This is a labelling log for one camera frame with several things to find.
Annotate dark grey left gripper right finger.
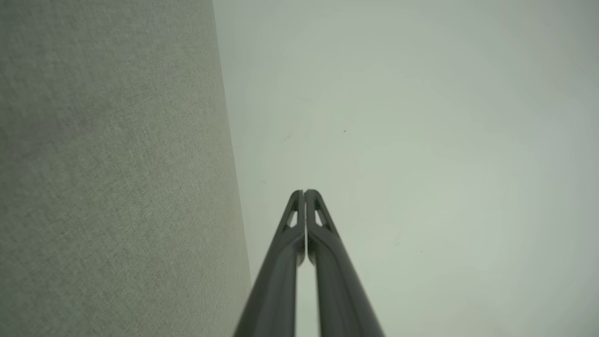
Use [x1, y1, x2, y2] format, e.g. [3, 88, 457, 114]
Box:
[305, 189, 386, 337]

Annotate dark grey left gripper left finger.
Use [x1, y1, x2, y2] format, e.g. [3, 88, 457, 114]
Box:
[234, 189, 307, 337]

